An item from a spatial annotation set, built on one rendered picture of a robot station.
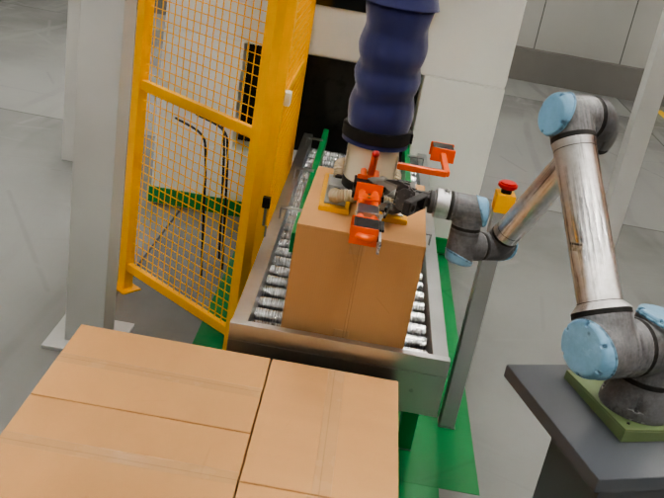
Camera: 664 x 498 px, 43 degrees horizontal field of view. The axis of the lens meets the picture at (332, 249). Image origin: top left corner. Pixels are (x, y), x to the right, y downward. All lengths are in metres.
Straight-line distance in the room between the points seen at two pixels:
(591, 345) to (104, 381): 1.30
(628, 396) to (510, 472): 1.14
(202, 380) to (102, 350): 0.32
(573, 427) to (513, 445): 1.26
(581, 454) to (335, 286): 0.93
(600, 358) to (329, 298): 0.93
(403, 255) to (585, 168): 0.66
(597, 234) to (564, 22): 9.31
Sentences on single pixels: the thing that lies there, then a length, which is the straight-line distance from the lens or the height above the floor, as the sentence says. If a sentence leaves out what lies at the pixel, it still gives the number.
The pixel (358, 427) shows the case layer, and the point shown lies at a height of 0.54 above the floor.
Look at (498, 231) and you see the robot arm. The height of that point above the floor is 1.01.
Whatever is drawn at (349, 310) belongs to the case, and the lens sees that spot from 2.70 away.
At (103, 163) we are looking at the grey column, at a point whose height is 0.81.
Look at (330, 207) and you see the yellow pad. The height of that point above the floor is 0.96.
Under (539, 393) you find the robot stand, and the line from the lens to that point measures 2.39.
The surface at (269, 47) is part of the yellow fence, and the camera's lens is 3.18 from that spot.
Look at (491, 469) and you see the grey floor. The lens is 3.37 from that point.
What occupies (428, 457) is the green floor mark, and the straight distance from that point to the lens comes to 3.32.
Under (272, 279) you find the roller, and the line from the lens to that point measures 3.15.
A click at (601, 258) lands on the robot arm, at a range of 2.21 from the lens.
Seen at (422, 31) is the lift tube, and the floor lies 1.54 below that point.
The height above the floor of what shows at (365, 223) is 1.10.
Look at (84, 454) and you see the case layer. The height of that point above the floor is 0.54.
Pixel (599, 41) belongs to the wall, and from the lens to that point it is 11.56.
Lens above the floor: 1.91
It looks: 23 degrees down
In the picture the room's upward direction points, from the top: 10 degrees clockwise
